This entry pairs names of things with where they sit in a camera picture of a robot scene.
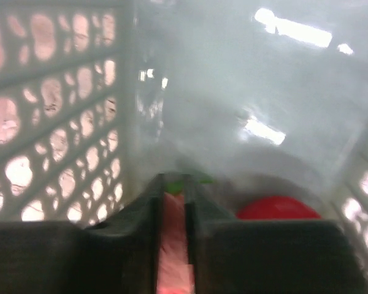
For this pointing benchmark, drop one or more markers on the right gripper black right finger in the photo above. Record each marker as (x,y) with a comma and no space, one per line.
(266,256)

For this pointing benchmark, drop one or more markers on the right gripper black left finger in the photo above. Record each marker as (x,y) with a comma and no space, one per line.
(117,255)

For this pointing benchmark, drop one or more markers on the pink toy peach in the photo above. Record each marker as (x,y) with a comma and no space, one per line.
(175,273)

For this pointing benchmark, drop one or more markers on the blue white plastic basket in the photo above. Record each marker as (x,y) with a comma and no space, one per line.
(96,97)

